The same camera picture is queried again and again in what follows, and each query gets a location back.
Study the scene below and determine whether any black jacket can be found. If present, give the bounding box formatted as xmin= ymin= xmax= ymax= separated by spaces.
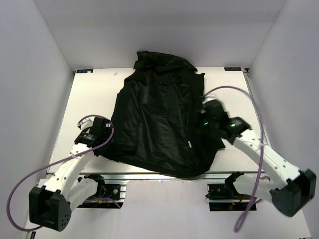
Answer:
xmin=101 ymin=51 xmax=225 ymax=177

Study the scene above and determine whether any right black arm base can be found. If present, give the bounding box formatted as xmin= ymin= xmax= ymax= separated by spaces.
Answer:
xmin=205 ymin=183 xmax=250 ymax=212

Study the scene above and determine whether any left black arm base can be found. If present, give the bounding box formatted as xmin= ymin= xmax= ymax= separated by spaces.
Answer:
xmin=78 ymin=174 xmax=127 ymax=209

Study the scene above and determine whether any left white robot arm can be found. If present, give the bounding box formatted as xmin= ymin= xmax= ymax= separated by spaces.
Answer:
xmin=28 ymin=117 xmax=114 ymax=232

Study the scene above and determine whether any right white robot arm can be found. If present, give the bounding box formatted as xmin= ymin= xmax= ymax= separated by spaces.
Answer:
xmin=201 ymin=99 xmax=317 ymax=217

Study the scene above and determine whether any right blue table sticker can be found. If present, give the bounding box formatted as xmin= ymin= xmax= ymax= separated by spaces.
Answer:
xmin=224 ymin=67 xmax=242 ymax=71

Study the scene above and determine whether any blue table sticker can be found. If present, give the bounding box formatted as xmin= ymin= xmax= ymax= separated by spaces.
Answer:
xmin=76 ymin=69 xmax=93 ymax=74
xmin=224 ymin=67 xmax=242 ymax=71

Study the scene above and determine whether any left blue table sticker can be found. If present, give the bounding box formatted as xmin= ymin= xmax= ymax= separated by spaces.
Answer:
xmin=76 ymin=69 xmax=93 ymax=74

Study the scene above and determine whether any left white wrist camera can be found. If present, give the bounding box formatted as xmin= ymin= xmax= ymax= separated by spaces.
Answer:
xmin=77 ymin=118 xmax=93 ymax=130

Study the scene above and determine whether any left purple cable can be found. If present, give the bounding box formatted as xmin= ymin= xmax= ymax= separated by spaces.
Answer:
xmin=6 ymin=114 xmax=115 ymax=232

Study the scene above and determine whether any aluminium table frame rail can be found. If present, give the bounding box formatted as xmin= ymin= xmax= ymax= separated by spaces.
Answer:
xmin=46 ymin=170 xmax=284 ymax=184

